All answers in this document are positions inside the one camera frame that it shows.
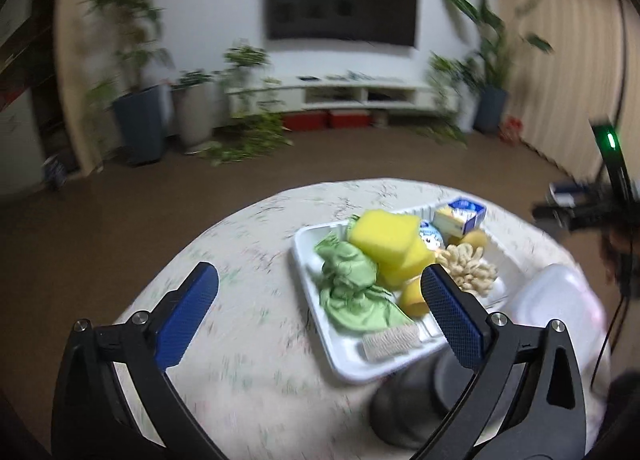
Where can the blue patterned box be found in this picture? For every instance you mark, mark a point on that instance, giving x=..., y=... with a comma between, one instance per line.
x=55, y=171

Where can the red bag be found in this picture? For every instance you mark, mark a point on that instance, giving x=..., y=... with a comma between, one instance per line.
x=511, y=129

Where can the blue-grey square planter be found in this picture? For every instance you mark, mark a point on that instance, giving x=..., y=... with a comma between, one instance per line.
x=140, y=124

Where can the bushy green plant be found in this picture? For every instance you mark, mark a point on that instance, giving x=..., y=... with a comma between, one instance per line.
x=447, y=84

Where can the cream chenille duster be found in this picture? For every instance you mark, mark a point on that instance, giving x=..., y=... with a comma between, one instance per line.
x=465, y=265

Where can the yellow egg-shaped sponge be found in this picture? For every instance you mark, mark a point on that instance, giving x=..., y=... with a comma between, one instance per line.
x=412, y=299

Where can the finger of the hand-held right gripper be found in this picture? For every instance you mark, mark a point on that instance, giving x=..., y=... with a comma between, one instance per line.
x=567, y=192
x=552, y=215

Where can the blue and white packet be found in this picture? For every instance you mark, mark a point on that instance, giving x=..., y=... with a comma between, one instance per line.
x=432, y=235

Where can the person's right hand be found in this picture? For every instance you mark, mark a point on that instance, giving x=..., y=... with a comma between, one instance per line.
x=617, y=260

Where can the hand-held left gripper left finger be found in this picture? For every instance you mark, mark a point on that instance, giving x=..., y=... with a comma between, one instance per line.
x=187, y=315

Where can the green cloth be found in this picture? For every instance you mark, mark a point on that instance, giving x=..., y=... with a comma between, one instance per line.
x=350, y=285

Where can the remote control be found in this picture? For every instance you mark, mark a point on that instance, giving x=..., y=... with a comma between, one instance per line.
x=307, y=78

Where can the translucent white container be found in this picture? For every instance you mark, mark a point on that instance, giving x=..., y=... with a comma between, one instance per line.
x=555, y=295

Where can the black canister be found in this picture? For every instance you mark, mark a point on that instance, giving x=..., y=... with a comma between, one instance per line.
x=410, y=405

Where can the tall leafy plant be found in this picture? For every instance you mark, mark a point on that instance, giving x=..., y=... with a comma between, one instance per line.
x=132, y=14

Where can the person's black clothing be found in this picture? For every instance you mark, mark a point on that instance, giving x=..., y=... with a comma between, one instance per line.
x=622, y=420

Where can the red storage box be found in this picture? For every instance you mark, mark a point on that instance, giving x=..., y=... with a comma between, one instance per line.
x=305, y=120
x=350, y=118

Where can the wooden pillar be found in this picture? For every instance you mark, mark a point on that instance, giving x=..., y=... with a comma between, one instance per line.
x=70, y=39

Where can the hamster print tissue packet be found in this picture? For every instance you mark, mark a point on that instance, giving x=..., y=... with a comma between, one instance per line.
x=460, y=217

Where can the grey round planter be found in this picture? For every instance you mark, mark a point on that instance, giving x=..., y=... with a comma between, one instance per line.
x=192, y=114

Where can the thin small plant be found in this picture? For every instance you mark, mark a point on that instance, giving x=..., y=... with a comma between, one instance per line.
x=100, y=94

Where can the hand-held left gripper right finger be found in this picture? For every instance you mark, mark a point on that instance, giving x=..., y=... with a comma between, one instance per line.
x=452, y=315

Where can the trailing green plant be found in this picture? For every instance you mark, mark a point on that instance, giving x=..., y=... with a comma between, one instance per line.
x=250, y=129

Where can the beige knitted cloth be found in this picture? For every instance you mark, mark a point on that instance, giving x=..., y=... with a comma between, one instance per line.
x=390, y=342

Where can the white tray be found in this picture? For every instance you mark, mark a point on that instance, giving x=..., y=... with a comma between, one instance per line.
x=345, y=362

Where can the dull yellow round sponge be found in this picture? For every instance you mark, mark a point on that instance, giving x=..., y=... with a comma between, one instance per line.
x=472, y=239

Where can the thick yellow sponge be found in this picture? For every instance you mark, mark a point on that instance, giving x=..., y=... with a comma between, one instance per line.
x=416, y=261

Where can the dark blue planter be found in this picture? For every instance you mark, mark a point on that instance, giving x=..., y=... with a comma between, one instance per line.
x=491, y=109

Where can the beige curtain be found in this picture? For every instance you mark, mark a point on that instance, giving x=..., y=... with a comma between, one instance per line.
x=560, y=64

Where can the large-leaf plant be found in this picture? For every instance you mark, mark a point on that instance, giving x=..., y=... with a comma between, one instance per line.
x=492, y=39

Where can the small leafy plant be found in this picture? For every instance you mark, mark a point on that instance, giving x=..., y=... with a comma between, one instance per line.
x=192, y=77

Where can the white television cabinet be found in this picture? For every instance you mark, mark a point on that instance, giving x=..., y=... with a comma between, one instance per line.
x=400, y=89

